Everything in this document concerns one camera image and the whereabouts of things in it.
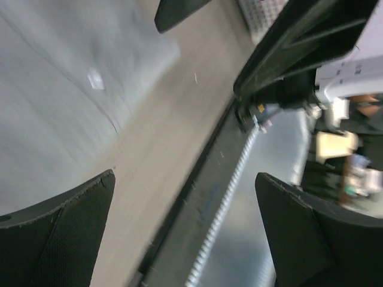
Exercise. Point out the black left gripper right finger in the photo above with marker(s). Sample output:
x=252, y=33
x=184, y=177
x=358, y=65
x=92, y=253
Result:
x=314, y=242

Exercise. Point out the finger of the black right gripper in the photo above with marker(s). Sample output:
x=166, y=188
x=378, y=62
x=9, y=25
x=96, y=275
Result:
x=172, y=12

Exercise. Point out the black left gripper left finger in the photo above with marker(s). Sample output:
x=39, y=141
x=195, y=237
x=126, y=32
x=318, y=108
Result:
x=56, y=242

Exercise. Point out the grey long sleeve shirt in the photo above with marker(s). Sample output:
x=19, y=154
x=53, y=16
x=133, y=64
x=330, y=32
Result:
x=72, y=73

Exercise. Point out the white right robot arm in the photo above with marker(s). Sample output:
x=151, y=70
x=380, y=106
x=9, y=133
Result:
x=320, y=54

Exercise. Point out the white plastic laundry basket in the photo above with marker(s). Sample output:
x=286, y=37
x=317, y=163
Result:
x=260, y=15

